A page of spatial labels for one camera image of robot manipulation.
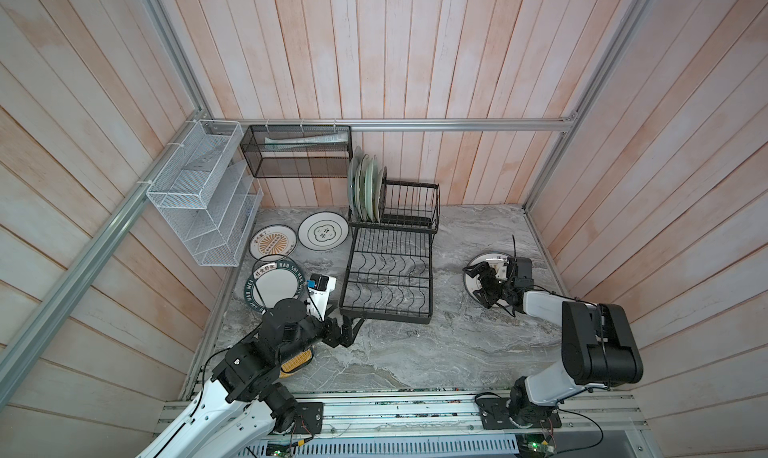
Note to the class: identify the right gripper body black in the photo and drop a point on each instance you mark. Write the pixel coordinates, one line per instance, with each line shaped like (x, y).
(494, 289)

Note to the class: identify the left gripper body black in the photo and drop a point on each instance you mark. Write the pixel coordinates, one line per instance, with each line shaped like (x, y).
(314, 331)

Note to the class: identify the orange sunburst plate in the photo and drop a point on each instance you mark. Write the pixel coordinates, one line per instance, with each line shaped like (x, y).
(273, 242)
(486, 292)

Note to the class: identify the black wire dish rack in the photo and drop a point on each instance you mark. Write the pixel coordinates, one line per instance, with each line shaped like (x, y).
(389, 272)

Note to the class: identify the light green flower plate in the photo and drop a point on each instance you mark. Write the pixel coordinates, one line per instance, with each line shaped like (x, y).
(369, 178)

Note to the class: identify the large teal green plate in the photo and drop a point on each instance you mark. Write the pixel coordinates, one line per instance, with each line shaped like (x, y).
(351, 183)

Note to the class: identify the black round plate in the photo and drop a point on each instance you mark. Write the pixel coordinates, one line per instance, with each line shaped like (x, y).
(379, 194)

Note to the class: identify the cream floral plate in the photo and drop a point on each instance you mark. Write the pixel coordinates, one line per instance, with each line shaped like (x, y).
(360, 184)

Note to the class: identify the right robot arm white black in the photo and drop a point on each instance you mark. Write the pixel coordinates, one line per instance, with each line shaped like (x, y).
(597, 350)

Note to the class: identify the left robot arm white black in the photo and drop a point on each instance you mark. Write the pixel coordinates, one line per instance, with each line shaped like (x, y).
(243, 400)

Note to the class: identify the yellow woven round mat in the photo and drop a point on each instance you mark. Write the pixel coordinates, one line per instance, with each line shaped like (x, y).
(296, 363)

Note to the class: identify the dark green rim plate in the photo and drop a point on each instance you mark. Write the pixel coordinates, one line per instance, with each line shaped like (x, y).
(272, 282)

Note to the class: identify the white plate black outline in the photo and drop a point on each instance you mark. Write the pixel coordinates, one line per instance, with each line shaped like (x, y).
(323, 231)

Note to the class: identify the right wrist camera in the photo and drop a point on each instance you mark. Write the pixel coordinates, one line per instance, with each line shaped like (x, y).
(499, 263)

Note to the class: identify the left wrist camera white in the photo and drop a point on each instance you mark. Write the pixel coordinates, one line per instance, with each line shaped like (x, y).
(319, 288)

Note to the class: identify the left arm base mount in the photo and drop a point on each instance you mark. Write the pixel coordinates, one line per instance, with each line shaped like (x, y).
(289, 414)

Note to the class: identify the aluminium front rail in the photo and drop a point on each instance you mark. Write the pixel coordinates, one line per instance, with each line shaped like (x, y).
(453, 412)

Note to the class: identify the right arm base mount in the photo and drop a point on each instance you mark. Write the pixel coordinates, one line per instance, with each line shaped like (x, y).
(514, 412)

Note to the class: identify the white wire mesh shelf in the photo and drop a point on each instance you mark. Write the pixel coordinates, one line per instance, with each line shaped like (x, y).
(204, 192)

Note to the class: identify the horizontal aluminium wall rail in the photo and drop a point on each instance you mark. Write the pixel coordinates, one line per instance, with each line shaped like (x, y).
(558, 125)

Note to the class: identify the black mesh wall basket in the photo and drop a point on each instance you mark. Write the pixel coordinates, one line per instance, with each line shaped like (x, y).
(297, 151)

